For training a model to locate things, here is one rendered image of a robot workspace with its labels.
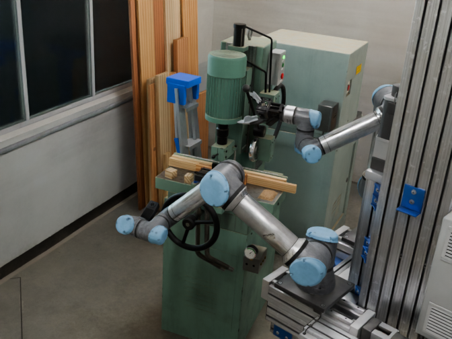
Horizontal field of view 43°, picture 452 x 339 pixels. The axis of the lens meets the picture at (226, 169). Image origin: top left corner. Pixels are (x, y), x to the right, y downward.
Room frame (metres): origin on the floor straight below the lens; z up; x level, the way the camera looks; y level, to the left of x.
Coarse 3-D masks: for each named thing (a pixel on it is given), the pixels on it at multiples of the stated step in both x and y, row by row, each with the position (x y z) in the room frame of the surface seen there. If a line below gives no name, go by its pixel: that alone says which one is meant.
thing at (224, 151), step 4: (228, 140) 2.62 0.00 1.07; (232, 140) 2.63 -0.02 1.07; (216, 144) 2.56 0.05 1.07; (228, 144) 2.57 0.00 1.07; (232, 144) 2.60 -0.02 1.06; (212, 148) 2.53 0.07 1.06; (216, 148) 2.52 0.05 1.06; (220, 148) 2.51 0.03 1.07; (224, 148) 2.51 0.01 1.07; (228, 148) 2.55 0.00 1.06; (212, 152) 2.53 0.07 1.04; (216, 152) 2.52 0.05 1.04; (220, 152) 2.51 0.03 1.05; (224, 152) 2.51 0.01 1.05; (228, 152) 2.56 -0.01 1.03; (232, 152) 2.61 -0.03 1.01; (216, 156) 2.52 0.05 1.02; (220, 156) 2.51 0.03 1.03; (224, 156) 2.51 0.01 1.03; (228, 156) 2.56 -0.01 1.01; (216, 160) 2.52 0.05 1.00; (220, 160) 2.51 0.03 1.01; (224, 160) 2.51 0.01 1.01
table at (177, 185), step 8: (176, 168) 2.62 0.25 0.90; (160, 176) 2.51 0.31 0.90; (160, 184) 2.49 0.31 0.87; (168, 184) 2.48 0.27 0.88; (176, 184) 2.46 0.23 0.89; (184, 184) 2.45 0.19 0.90; (248, 184) 2.49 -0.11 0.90; (176, 192) 2.46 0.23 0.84; (248, 192) 2.40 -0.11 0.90; (256, 192) 2.41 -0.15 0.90; (280, 192) 2.43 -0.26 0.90; (256, 200) 2.33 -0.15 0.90; (264, 200) 2.33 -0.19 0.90; (272, 200) 2.34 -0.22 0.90; (280, 200) 2.41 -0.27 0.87; (200, 208) 2.32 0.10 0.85; (216, 208) 2.29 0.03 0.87; (272, 208) 2.30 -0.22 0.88
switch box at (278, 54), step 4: (272, 52) 2.78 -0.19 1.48; (276, 52) 2.78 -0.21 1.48; (280, 52) 2.78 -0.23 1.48; (284, 52) 2.82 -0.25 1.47; (268, 56) 2.78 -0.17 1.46; (272, 56) 2.77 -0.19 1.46; (276, 56) 2.77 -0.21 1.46; (280, 56) 2.77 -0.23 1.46; (268, 60) 2.78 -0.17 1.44; (272, 60) 2.77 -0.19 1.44; (276, 60) 2.77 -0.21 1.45; (280, 60) 2.77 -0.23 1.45; (284, 60) 2.83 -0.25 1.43; (268, 64) 2.78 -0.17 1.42; (272, 64) 2.77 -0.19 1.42; (276, 64) 2.76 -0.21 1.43; (280, 64) 2.78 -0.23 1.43; (284, 64) 2.84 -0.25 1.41; (268, 68) 2.78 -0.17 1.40; (272, 68) 2.77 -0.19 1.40; (276, 68) 2.76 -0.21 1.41; (280, 68) 2.78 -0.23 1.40; (284, 68) 2.84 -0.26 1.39; (268, 72) 2.78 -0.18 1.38; (272, 72) 2.77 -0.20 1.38; (276, 72) 2.76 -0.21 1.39; (280, 72) 2.79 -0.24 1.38; (268, 76) 2.78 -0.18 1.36; (272, 76) 2.77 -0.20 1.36; (276, 76) 2.76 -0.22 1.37; (268, 80) 2.78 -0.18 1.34; (272, 80) 2.77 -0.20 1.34; (276, 80) 2.76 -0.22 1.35; (272, 84) 2.77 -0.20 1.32; (276, 84) 2.76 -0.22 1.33
